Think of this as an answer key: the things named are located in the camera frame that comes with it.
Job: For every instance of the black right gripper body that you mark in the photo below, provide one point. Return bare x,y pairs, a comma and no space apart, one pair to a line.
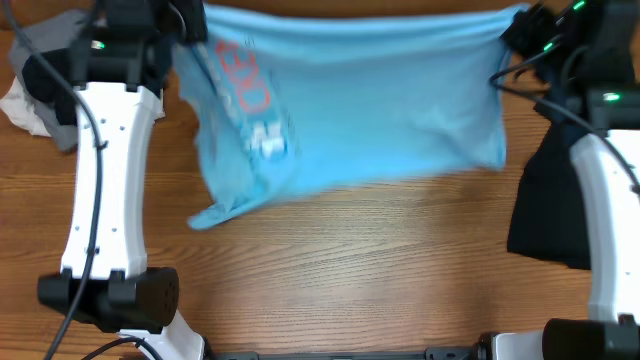
520,31

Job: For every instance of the light blue t-shirt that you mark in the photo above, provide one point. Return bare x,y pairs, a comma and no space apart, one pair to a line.
289,107

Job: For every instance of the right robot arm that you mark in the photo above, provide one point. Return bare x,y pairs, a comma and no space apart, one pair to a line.
595,88

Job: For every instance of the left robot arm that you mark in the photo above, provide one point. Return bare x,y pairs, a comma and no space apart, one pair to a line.
118,66

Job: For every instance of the black garment at right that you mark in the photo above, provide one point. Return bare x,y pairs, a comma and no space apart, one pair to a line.
548,222

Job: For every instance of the grey folded garment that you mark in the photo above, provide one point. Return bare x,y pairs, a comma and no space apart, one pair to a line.
52,34

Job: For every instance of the white folded garment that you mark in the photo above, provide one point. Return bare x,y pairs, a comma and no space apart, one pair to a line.
20,110

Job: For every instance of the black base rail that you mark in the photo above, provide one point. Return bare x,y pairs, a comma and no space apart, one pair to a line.
433,353

